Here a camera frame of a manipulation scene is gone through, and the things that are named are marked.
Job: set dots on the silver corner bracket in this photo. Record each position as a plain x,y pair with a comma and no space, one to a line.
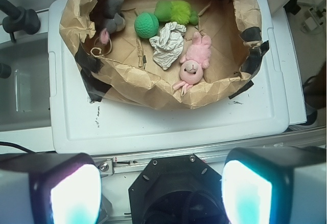
105,167

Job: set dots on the clear plastic container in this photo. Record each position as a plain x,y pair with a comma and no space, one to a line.
25,94

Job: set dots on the white plastic bin lid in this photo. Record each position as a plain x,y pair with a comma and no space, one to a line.
109,127

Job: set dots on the green fuzzy plush toy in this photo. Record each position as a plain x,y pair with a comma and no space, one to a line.
176,11

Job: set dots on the brown paper bag bin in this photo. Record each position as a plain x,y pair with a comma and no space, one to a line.
124,69

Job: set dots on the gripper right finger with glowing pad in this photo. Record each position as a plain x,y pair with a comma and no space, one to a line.
275,185

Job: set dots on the green dimpled ball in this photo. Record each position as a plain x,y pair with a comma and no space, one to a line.
146,25

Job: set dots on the aluminium extrusion rail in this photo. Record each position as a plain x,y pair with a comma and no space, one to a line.
217,152

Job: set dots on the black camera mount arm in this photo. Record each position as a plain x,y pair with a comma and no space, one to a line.
19,19

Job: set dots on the grey plush mouse toy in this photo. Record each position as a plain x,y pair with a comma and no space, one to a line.
113,20

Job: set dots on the pink plush bunny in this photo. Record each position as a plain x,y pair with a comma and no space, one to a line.
194,62

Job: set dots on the crumpled white paper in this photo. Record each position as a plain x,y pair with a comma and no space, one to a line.
168,45

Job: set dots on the black octagonal mount plate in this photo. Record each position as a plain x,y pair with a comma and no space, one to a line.
181,189

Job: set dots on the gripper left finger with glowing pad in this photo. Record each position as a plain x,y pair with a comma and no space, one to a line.
49,188

